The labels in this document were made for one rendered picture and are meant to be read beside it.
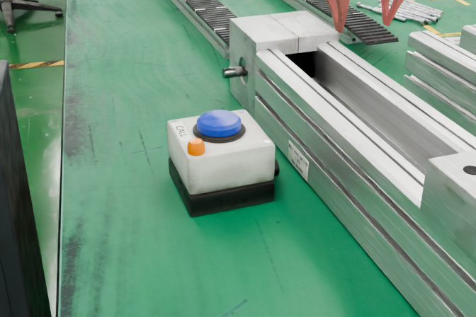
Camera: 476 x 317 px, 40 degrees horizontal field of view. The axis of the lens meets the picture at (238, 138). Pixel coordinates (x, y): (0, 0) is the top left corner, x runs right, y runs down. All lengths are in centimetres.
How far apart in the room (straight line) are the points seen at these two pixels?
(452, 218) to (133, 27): 75
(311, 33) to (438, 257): 36
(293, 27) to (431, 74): 16
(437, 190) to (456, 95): 31
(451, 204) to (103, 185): 34
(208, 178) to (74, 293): 15
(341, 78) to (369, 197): 21
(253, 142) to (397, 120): 13
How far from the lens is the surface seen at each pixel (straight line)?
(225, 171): 56
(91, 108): 79
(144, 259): 54
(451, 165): 43
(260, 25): 76
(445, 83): 74
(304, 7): 113
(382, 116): 63
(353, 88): 67
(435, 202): 43
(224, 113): 59
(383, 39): 94
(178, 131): 59
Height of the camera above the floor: 111
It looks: 28 degrees down
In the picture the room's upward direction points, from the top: straight up
